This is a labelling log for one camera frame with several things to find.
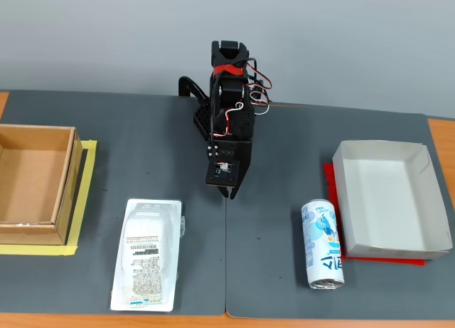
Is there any brown cardboard box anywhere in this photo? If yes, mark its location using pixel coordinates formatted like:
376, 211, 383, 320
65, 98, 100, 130
0, 124, 85, 246

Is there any white blue drink can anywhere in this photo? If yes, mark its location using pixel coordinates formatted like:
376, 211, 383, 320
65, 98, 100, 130
301, 199, 346, 291

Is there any black camera cable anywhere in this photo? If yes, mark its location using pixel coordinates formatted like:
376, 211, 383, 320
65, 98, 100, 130
208, 57, 257, 146

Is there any dark gray table mat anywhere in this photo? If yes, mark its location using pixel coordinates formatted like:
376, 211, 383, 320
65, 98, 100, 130
0, 89, 228, 317
225, 102, 455, 322

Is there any black table clamp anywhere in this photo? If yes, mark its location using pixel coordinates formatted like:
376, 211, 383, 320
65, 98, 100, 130
177, 75, 209, 107

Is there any gray paper box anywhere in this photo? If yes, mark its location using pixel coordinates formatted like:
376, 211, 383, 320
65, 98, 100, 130
332, 139, 454, 262

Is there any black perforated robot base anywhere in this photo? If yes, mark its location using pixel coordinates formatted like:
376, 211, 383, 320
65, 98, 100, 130
191, 105, 215, 143

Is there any packaged sandwich with label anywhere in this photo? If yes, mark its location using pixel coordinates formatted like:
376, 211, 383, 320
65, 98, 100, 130
109, 198, 186, 313

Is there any red paper sheet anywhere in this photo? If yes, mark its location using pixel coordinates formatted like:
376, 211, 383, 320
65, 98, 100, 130
322, 162, 427, 268

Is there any red tape strip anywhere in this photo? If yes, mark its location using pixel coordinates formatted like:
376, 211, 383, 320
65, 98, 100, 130
212, 63, 245, 77

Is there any black square wrist camera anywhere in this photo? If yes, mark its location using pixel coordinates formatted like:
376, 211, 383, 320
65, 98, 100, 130
205, 159, 240, 189

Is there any yellow tape frame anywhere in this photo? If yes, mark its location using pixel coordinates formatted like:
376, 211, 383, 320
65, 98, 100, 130
0, 139, 98, 257

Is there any red white servo wire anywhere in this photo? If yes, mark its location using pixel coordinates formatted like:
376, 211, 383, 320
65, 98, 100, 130
245, 66, 273, 115
211, 102, 245, 137

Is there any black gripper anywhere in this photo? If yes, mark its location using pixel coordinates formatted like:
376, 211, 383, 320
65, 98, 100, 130
206, 137, 255, 201

